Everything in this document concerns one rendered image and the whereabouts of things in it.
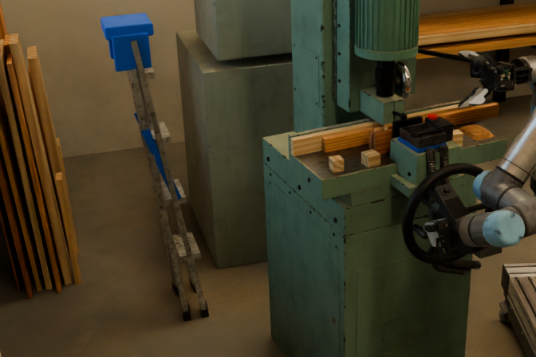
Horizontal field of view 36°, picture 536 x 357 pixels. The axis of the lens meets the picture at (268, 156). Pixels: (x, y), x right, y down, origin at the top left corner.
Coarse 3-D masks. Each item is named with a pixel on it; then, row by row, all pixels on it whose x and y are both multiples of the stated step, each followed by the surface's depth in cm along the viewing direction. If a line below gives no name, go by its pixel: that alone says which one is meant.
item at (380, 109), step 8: (368, 88) 240; (360, 96) 241; (368, 96) 236; (376, 96) 234; (392, 96) 233; (360, 104) 242; (368, 104) 237; (376, 104) 233; (384, 104) 230; (392, 104) 231; (400, 104) 232; (368, 112) 238; (376, 112) 234; (384, 112) 231; (400, 112) 233; (376, 120) 235; (384, 120) 231; (392, 120) 233
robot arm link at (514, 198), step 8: (512, 192) 183; (520, 192) 182; (504, 200) 183; (512, 200) 181; (520, 200) 180; (528, 200) 178; (520, 208) 176; (528, 208) 176; (528, 216) 175; (528, 224) 175; (528, 232) 175
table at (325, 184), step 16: (368, 144) 237; (464, 144) 234; (480, 144) 234; (496, 144) 236; (304, 160) 228; (320, 160) 228; (352, 160) 227; (384, 160) 226; (464, 160) 233; (480, 160) 236; (304, 176) 226; (320, 176) 218; (336, 176) 218; (352, 176) 220; (368, 176) 222; (384, 176) 224; (400, 176) 223; (464, 176) 223; (320, 192) 218; (336, 192) 219; (352, 192) 221
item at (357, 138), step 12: (468, 108) 249; (480, 108) 249; (492, 108) 251; (456, 120) 247; (468, 120) 249; (348, 132) 235; (360, 132) 235; (324, 144) 232; (336, 144) 233; (348, 144) 234; (360, 144) 236
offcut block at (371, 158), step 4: (364, 152) 223; (368, 152) 223; (372, 152) 223; (376, 152) 223; (364, 156) 223; (368, 156) 221; (372, 156) 221; (376, 156) 222; (364, 160) 223; (368, 160) 221; (372, 160) 222; (376, 160) 222; (364, 164) 224; (368, 164) 222; (372, 164) 222; (376, 164) 223
